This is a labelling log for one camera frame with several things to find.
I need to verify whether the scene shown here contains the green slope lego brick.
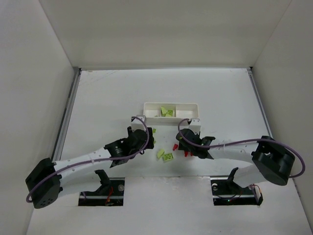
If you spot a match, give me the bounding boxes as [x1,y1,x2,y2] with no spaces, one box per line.
[160,106,168,117]

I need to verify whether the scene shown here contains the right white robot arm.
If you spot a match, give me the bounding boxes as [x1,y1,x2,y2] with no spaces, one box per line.
[176,128,295,188]

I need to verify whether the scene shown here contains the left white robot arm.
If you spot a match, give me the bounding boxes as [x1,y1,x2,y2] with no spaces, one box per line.
[25,127,155,209]

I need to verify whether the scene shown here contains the green curved lego piece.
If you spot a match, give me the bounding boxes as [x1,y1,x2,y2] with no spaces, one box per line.
[157,149,165,159]

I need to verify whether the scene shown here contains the green 2x2 lego plate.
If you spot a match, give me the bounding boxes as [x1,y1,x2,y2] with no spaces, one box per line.
[162,153,174,162]

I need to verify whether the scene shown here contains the white divided container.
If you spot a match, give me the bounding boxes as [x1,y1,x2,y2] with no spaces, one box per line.
[143,102,199,124]

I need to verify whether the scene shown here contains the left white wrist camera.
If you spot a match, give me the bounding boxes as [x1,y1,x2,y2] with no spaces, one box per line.
[131,115,146,132]

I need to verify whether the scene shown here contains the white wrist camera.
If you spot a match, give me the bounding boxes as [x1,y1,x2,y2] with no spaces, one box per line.
[131,115,146,132]
[188,118,201,135]

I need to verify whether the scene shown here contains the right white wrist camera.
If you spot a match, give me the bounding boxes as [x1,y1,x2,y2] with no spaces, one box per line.
[188,118,201,135]

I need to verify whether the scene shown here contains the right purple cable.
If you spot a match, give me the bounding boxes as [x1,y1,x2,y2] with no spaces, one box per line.
[178,118,306,178]

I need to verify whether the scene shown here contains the purple cable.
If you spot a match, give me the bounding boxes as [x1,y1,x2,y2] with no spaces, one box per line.
[26,116,150,203]
[178,118,306,178]

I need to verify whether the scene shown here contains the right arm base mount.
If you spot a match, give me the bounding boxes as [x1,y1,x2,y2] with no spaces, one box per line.
[210,167,264,206]

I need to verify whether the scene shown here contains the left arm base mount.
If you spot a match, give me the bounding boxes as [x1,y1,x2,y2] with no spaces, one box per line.
[78,170,125,207]

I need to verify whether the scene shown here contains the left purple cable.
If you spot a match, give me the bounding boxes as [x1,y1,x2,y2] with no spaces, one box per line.
[26,116,150,203]

